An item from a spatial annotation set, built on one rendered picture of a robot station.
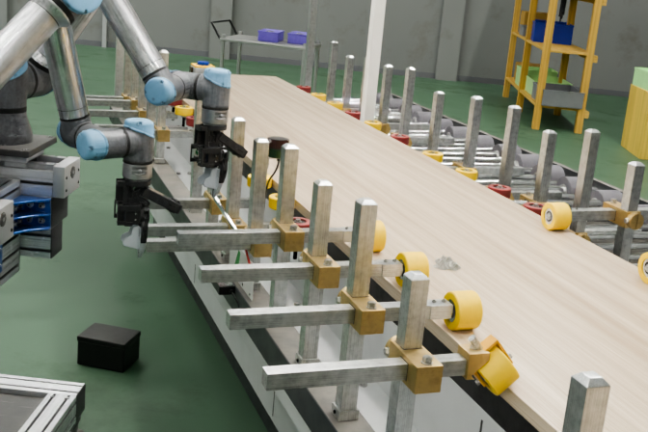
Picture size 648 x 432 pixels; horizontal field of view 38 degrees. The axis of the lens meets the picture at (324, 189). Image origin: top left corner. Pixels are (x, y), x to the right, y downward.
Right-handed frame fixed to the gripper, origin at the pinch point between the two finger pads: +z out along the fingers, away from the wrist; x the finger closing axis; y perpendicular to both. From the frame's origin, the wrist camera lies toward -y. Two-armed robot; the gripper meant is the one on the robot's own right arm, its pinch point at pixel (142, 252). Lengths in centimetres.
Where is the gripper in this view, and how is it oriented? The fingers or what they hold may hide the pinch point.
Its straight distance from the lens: 250.7
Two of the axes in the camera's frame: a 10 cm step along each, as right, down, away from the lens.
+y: -9.4, 0.0, -3.4
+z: -0.9, 9.7, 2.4
